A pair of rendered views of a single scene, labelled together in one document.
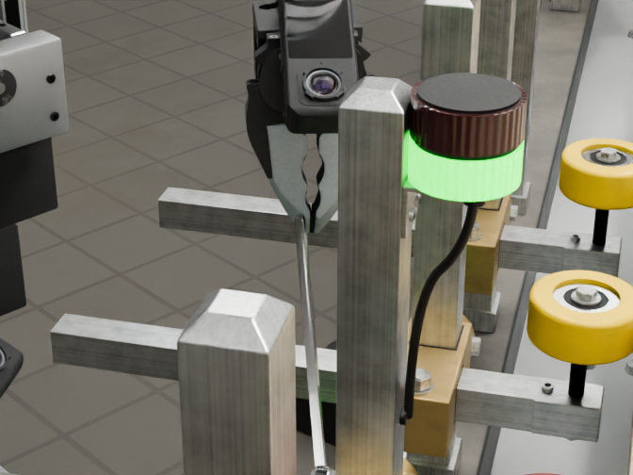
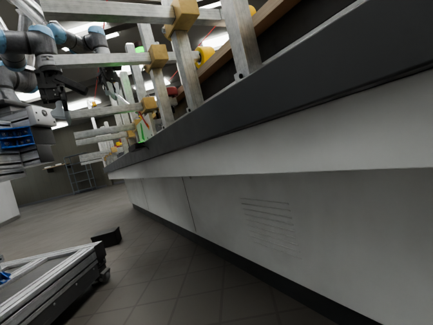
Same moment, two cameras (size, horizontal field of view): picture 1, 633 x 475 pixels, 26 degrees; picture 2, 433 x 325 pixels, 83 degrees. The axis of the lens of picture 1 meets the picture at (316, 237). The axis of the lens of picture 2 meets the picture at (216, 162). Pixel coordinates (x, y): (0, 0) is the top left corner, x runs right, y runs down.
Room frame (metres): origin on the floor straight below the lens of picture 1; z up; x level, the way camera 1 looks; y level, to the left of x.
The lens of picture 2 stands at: (-0.33, 0.54, 0.59)
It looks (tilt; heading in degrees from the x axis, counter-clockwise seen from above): 3 degrees down; 317
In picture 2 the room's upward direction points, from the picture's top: 14 degrees counter-clockwise
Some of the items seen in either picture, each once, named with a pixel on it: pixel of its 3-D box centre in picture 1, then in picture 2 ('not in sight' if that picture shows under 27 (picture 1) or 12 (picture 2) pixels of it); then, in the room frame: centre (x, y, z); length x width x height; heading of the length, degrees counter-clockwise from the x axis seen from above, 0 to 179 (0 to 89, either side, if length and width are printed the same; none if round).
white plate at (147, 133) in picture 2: not in sight; (144, 130); (0.71, -0.02, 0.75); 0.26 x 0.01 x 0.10; 166
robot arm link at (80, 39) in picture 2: not in sight; (78, 44); (0.96, 0.08, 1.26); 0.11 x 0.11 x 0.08; 34
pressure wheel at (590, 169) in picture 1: (602, 209); not in sight; (1.09, -0.25, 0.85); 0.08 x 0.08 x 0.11
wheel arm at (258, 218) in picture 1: (382, 234); (116, 136); (1.14, -0.06, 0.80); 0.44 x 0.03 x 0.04; 76
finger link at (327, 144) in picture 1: (330, 162); (115, 92); (0.89, -0.01, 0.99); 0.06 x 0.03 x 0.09; 6
